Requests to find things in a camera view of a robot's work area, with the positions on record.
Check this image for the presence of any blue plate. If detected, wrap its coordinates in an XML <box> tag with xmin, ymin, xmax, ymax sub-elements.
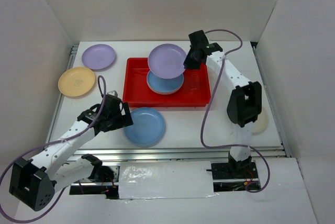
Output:
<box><xmin>124</xmin><ymin>107</ymin><xmax>165</xmax><ymax>147</ymax></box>
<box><xmin>147</xmin><ymin>71</ymin><xmax>184</xmax><ymax>92</ymax></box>

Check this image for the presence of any purple plate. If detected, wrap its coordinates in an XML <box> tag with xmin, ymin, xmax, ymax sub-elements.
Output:
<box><xmin>148</xmin><ymin>43</ymin><xmax>186</xmax><ymax>79</ymax></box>
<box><xmin>81</xmin><ymin>44</ymin><xmax>116</xmax><ymax>71</ymax></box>

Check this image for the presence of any pink plate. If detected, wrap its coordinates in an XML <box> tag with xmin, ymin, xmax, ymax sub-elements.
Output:
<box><xmin>153</xmin><ymin>91</ymin><xmax>177</xmax><ymax>95</ymax></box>

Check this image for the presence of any cream plate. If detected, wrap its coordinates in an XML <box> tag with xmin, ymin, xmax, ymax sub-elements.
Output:
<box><xmin>252</xmin><ymin>106</ymin><xmax>269</xmax><ymax>135</ymax></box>

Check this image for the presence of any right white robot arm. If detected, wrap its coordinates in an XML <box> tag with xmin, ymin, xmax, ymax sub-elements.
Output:
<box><xmin>184</xmin><ymin>30</ymin><xmax>262</xmax><ymax>178</ymax></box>

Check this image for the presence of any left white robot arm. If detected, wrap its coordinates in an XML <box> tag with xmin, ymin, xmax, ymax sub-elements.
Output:
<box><xmin>9</xmin><ymin>94</ymin><xmax>133</xmax><ymax>211</ymax></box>

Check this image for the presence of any red plastic bin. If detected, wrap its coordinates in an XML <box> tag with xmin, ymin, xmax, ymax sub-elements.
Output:
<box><xmin>122</xmin><ymin>58</ymin><xmax>211</xmax><ymax>107</ymax></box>

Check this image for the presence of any orange plate left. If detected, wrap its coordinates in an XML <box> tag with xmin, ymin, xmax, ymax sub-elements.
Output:
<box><xmin>58</xmin><ymin>67</ymin><xmax>96</xmax><ymax>97</ymax></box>

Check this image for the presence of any white foil cover panel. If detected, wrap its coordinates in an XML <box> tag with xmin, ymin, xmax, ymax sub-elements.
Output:
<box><xmin>118</xmin><ymin>161</ymin><xmax>214</xmax><ymax>199</ymax></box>

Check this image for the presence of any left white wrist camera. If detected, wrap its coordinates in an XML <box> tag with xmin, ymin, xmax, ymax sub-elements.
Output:
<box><xmin>107</xmin><ymin>90</ymin><xmax>118</xmax><ymax>97</ymax></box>

